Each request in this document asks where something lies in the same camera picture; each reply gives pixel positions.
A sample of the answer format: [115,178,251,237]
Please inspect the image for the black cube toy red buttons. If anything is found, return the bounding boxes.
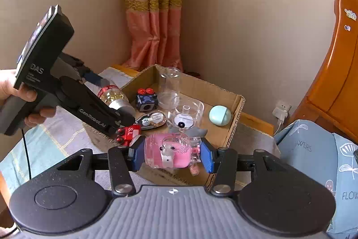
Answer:
[136,87,159,112]

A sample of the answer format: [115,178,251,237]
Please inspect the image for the person's left hand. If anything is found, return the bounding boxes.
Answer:
[0,69,57,128]

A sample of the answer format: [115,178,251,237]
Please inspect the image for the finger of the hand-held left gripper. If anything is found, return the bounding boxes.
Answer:
[77,89,136,137]
[71,56,106,86]

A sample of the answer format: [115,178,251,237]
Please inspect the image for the pink curtain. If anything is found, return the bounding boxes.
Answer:
[121,0,185,72]

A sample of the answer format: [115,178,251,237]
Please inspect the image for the white wall charger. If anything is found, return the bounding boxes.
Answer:
[273,100,292,135]

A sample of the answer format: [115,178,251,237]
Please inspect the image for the wooden bedside table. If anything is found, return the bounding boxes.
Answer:
[0,64,275,228]

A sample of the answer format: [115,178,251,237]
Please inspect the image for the clear oval case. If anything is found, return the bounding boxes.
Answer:
[135,111,168,130]

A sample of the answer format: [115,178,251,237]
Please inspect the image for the mint green round case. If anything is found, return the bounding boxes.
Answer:
[209,105,232,126]

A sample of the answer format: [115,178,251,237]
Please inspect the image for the round clear plastic jar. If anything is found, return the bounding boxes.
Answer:
[175,100,205,129]

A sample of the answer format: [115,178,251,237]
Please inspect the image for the pink clear keychain case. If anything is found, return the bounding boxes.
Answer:
[144,133,203,176]

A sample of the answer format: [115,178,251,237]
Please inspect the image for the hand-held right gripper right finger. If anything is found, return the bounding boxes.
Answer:
[200,139,280,196]

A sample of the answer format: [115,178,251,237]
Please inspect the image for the red toy block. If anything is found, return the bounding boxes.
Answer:
[116,125,146,148]

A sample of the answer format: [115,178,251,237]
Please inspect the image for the cardboard box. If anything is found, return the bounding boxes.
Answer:
[82,64,246,192]

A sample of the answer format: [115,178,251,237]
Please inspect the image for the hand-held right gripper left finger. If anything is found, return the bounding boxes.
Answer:
[57,137,146,198]

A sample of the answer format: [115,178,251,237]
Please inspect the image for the wooden headboard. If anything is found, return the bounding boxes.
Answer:
[291,0,358,135]

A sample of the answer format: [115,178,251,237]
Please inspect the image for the yellow capsule bottle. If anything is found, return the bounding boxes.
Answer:
[97,84,135,120]

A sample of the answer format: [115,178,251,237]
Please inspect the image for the tall clear plastic jar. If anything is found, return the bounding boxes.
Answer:
[159,67,181,110]

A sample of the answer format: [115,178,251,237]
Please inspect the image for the black cable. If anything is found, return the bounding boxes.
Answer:
[0,128,32,237]

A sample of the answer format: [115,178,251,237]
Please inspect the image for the printed plaid towel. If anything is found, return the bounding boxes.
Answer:
[0,67,277,195]

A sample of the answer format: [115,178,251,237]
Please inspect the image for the blue floral bedding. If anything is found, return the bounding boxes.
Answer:
[273,119,358,239]

